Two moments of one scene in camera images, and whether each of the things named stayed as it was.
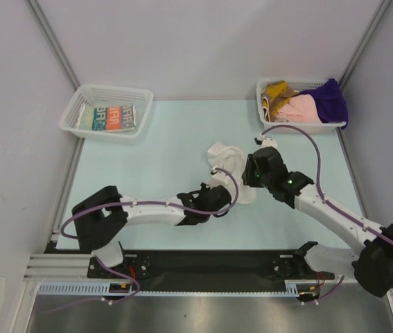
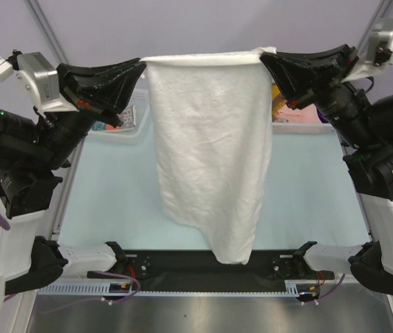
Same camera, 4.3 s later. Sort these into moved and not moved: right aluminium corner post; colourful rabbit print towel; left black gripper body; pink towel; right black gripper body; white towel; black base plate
Moved: white towel; left black gripper body; right black gripper body
Not moved: pink towel; colourful rabbit print towel; black base plate; right aluminium corner post
